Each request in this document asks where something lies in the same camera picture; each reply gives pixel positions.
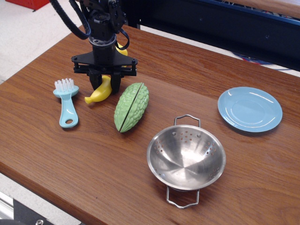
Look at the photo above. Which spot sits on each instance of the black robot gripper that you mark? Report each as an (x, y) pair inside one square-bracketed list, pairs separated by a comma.
[(105, 59)]

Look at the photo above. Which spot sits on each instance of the yellow toy banana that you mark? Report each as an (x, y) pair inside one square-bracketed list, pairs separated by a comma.
[(102, 92)]

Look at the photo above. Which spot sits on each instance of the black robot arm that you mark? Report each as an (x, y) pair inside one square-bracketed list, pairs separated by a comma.
[(105, 19)]

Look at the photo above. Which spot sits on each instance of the yellow toy bell pepper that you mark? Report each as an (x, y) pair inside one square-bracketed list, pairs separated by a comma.
[(122, 50)]

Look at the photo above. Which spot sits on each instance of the green toy bitter melon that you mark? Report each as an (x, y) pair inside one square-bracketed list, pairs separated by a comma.
[(131, 106)]

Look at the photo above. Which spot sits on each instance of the light blue dish brush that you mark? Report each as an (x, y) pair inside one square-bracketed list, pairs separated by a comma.
[(65, 89)]

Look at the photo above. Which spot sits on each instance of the red box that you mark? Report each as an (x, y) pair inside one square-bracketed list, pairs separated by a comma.
[(32, 4)]

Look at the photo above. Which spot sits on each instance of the light blue plate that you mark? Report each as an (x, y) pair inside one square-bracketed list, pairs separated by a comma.
[(250, 109)]

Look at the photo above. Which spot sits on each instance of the steel colander with handles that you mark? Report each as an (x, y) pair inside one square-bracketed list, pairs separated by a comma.
[(186, 158)]

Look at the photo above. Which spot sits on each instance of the black metal frame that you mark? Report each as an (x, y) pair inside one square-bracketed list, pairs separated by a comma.
[(227, 25)]

